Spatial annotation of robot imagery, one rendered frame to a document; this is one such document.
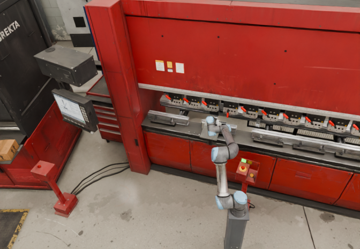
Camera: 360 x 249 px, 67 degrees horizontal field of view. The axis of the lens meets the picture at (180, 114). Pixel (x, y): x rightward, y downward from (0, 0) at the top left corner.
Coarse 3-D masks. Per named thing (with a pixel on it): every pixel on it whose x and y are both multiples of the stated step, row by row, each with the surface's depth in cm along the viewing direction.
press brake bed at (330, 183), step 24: (168, 144) 332; (192, 144) 318; (216, 144) 305; (168, 168) 376; (192, 168) 351; (264, 168) 306; (288, 168) 293; (312, 168) 282; (336, 168) 272; (264, 192) 339; (288, 192) 325; (312, 192) 306; (336, 192) 294
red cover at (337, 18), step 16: (128, 0) 236; (144, 0) 231; (160, 0) 229; (176, 0) 227; (192, 0) 224; (208, 0) 222; (160, 16) 236; (176, 16) 231; (192, 16) 227; (208, 16) 223; (224, 16) 218; (240, 16) 214; (256, 16) 211; (272, 16) 207; (288, 16) 203; (304, 16) 200; (320, 16) 196; (336, 16) 193; (352, 16) 190
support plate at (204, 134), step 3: (219, 123) 300; (204, 126) 298; (204, 129) 294; (207, 129) 294; (201, 132) 291; (204, 132) 291; (207, 132) 290; (201, 135) 287; (204, 135) 287; (207, 135) 287; (216, 135) 286; (204, 138) 285; (207, 138) 284; (210, 138) 284; (213, 138) 284; (216, 138) 283
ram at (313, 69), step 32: (160, 32) 248; (192, 32) 238; (224, 32) 229; (256, 32) 220; (288, 32) 212; (320, 32) 205; (352, 32) 200; (192, 64) 260; (224, 64) 249; (256, 64) 239; (288, 64) 229; (320, 64) 221; (352, 64) 213; (256, 96) 260; (288, 96) 249; (320, 96) 239; (352, 96) 230
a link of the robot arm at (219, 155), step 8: (216, 152) 227; (224, 152) 227; (216, 160) 228; (224, 160) 227; (216, 168) 231; (224, 168) 230; (224, 176) 229; (224, 184) 230; (224, 192) 230; (216, 200) 231; (224, 200) 229; (224, 208) 231
